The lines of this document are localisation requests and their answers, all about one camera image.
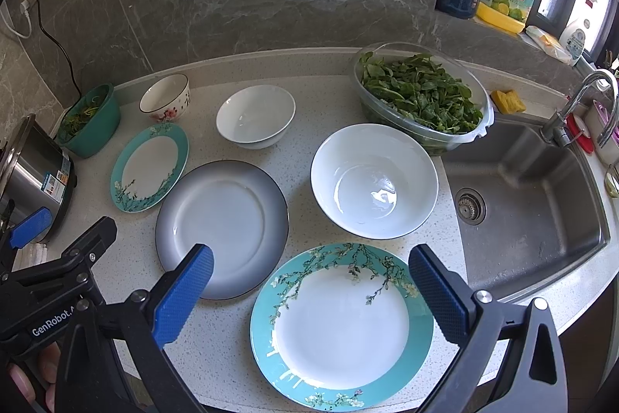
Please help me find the small teal floral plate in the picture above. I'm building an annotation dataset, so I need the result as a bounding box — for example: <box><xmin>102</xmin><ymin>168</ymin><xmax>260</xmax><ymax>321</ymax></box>
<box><xmin>110</xmin><ymin>123</ymin><xmax>189</xmax><ymax>214</ymax></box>

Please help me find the large teal floral plate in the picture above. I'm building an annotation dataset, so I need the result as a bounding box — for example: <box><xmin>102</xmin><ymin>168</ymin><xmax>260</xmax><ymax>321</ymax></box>
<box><xmin>250</xmin><ymin>242</ymin><xmax>433</xmax><ymax>412</ymax></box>

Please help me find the person's left hand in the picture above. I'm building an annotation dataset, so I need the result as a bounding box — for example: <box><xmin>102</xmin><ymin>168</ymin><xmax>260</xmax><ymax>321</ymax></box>
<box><xmin>9</xmin><ymin>343</ymin><xmax>61</xmax><ymax>412</ymax></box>

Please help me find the stainless rice cooker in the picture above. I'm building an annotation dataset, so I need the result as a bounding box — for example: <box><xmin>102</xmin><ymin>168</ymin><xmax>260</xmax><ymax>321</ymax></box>
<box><xmin>1</xmin><ymin>113</ymin><xmax>77</xmax><ymax>243</ymax></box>

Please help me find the grey rimmed white plate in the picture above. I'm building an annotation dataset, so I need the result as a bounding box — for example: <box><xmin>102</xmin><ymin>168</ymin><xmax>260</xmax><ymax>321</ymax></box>
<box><xmin>155</xmin><ymin>160</ymin><xmax>289</xmax><ymax>301</ymax></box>

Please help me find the teal bowl with scraps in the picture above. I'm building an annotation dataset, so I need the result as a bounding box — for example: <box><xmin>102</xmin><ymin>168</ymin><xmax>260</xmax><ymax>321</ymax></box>
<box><xmin>56</xmin><ymin>84</ymin><xmax>121</xmax><ymax>158</ymax></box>

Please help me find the stainless steel sink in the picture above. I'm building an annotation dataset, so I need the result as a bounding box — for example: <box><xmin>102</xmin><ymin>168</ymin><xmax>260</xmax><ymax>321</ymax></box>
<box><xmin>442</xmin><ymin>118</ymin><xmax>610</xmax><ymax>301</ymax></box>

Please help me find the large white bowl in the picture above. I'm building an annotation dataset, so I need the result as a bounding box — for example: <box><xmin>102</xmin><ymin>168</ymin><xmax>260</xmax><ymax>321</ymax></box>
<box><xmin>309</xmin><ymin>123</ymin><xmax>439</xmax><ymax>240</ymax></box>

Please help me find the small floral ceramic bowl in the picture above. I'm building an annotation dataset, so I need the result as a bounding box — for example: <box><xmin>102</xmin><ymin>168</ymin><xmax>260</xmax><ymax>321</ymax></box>
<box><xmin>139</xmin><ymin>73</ymin><xmax>191</xmax><ymax>123</ymax></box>

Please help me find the medium white bowl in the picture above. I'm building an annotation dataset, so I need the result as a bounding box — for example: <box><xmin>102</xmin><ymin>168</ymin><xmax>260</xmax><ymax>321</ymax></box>
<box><xmin>216</xmin><ymin>85</ymin><xmax>297</xmax><ymax>150</ymax></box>

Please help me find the chrome faucet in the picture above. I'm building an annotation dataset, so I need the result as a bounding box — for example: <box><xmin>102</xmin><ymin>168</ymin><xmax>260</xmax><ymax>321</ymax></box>
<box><xmin>538</xmin><ymin>68</ymin><xmax>619</xmax><ymax>150</ymax></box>

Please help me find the yellow sponge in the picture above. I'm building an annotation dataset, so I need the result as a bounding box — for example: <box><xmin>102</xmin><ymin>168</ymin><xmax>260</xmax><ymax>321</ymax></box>
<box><xmin>490</xmin><ymin>90</ymin><xmax>526</xmax><ymax>114</ymax></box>

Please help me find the glass bowl of greens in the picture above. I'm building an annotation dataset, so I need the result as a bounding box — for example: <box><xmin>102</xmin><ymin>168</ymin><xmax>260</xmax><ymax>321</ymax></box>
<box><xmin>349</xmin><ymin>42</ymin><xmax>494</xmax><ymax>156</ymax></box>

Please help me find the white cleaner bottle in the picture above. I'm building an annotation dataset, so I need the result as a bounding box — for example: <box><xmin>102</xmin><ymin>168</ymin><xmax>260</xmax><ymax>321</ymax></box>
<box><xmin>559</xmin><ymin>18</ymin><xmax>591</xmax><ymax>66</ymax></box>

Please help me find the white power cable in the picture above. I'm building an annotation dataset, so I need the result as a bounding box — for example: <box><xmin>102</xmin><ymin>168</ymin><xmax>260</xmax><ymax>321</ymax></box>
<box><xmin>0</xmin><ymin>0</ymin><xmax>35</xmax><ymax>40</ymax></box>

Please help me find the black power cable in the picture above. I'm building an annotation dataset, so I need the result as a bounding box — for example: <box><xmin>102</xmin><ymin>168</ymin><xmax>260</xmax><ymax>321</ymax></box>
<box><xmin>29</xmin><ymin>0</ymin><xmax>84</xmax><ymax>100</ymax></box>

